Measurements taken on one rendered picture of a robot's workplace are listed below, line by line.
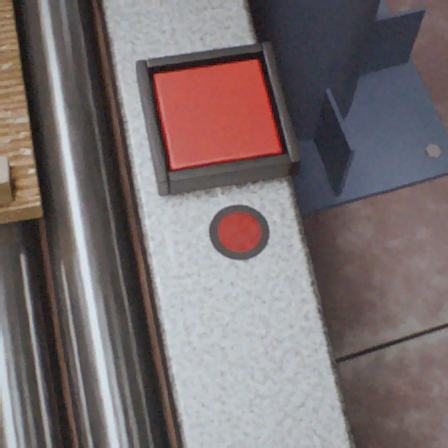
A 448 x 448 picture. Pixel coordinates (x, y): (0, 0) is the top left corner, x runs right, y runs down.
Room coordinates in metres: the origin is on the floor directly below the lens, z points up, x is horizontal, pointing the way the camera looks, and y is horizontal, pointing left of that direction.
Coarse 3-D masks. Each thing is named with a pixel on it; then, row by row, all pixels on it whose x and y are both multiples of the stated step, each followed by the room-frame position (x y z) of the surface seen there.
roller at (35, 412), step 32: (0, 224) 0.24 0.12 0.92; (0, 256) 0.22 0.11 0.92; (32, 256) 0.23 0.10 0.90; (0, 288) 0.20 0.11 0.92; (32, 288) 0.21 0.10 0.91; (0, 320) 0.18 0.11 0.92; (32, 320) 0.19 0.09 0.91; (0, 352) 0.17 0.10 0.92; (32, 352) 0.17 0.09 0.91; (0, 384) 0.15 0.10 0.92; (32, 384) 0.15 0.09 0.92; (0, 416) 0.14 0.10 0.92; (32, 416) 0.14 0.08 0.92
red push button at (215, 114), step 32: (224, 64) 0.34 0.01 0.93; (256, 64) 0.34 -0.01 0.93; (160, 96) 0.32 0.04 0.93; (192, 96) 0.32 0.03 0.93; (224, 96) 0.32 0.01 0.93; (256, 96) 0.32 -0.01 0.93; (192, 128) 0.30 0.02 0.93; (224, 128) 0.30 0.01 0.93; (256, 128) 0.30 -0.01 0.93; (192, 160) 0.28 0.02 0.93; (224, 160) 0.28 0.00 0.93
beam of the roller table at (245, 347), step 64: (128, 0) 0.39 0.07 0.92; (192, 0) 0.39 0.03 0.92; (128, 64) 0.34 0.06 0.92; (128, 128) 0.30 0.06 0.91; (192, 192) 0.27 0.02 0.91; (256, 192) 0.27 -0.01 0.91; (192, 256) 0.23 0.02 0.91; (192, 320) 0.20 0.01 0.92; (256, 320) 0.20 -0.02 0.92; (320, 320) 0.21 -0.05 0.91; (192, 384) 0.16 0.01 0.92; (256, 384) 0.17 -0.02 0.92; (320, 384) 0.17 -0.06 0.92
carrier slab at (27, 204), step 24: (0, 0) 0.36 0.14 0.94; (0, 24) 0.35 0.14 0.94; (0, 48) 0.33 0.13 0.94; (0, 72) 0.32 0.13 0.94; (0, 96) 0.30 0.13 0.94; (24, 96) 0.30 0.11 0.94; (0, 120) 0.29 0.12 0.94; (24, 120) 0.29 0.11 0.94; (0, 144) 0.27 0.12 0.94; (24, 144) 0.28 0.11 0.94; (24, 168) 0.26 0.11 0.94; (24, 192) 0.25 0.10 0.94; (0, 216) 0.24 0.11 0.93; (24, 216) 0.24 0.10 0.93
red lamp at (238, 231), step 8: (232, 216) 0.26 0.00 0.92; (240, 216) 0.26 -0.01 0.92; (248, 216) 0.26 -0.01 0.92; (224, 224) 0.25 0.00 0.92; (232, 224) 0.25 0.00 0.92; (240, 224) 0.25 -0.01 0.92; (248, 224) 0.25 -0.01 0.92; (256, 224) 0.25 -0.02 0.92; (224, 232) 0.25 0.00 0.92; (232, 232) 0.25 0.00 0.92; (240, 232) 0.25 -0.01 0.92; (248, 232) 0.25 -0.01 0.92; (256, 232) 0.25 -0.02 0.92; (224, 240) 0.24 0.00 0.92; (232, 240) 0.24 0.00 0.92; (240, 240) 0.24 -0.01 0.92; (248, 240) 0.24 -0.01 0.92; (256, 240) 0.25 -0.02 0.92; (232, 248) 0.24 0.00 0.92; (240, 248) 0.24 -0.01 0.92; (248, 248) 0.24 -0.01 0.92
